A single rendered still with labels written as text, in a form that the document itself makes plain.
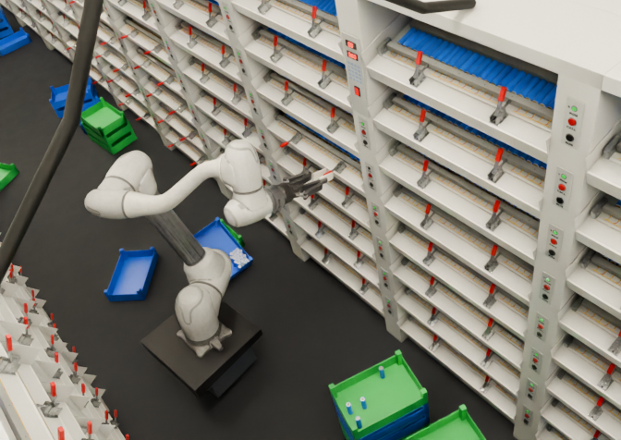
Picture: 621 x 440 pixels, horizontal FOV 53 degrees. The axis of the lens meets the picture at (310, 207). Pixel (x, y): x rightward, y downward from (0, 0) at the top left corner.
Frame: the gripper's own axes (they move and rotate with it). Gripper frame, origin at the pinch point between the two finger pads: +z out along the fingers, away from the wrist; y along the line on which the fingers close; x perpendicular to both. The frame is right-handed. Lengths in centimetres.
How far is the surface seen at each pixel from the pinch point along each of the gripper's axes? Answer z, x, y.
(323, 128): 2.8, 17.3, -3.6
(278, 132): 7.8, -1.2, -37.5
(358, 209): 14.7, -18.6, 5.3
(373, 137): -1.0, 28.2, 24.7
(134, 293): -44, -107, -97
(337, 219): 20.4, -36.7, -12.0
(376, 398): -14, -66, 51
